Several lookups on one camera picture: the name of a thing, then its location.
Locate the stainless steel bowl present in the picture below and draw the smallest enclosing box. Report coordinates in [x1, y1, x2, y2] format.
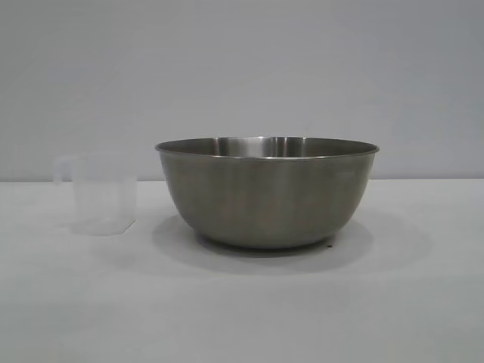
[154, 135, 380, 250]

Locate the translucent plastic measuring cup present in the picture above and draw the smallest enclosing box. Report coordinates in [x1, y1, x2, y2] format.
[52, 150, 137, 237]

